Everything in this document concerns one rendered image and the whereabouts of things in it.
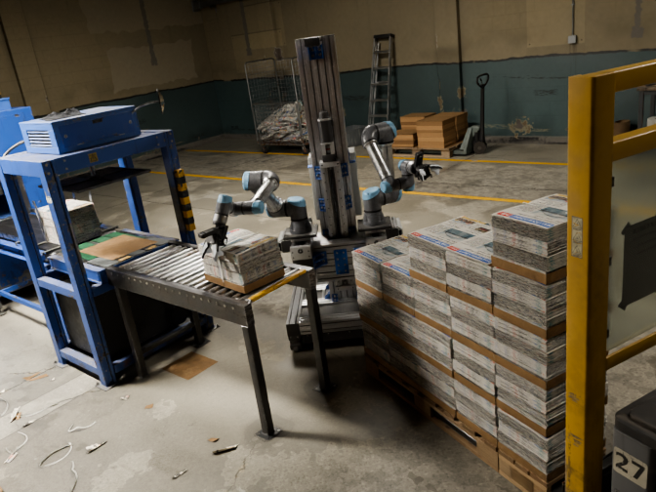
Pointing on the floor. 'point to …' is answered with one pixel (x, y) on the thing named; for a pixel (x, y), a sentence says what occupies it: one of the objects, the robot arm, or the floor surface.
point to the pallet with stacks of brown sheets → (430, 133)
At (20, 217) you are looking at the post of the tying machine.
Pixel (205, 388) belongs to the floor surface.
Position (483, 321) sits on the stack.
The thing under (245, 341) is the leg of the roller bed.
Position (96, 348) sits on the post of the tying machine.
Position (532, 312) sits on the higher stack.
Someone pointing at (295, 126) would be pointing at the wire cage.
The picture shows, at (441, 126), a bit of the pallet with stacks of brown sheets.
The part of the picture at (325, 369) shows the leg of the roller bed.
